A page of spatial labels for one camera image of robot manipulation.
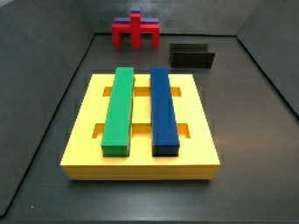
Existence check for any red three-legged block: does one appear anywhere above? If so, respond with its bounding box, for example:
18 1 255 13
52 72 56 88
112 14 160 48

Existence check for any purple cross block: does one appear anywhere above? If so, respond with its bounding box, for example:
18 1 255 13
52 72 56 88
113 7 159 25

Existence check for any blue long bar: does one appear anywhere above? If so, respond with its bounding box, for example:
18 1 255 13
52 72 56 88
151 67 180 157

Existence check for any green long bar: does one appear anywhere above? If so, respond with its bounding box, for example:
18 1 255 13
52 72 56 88
100 67 135 157

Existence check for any yellow slotted board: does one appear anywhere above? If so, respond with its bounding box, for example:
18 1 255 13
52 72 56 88
60 74 220 180

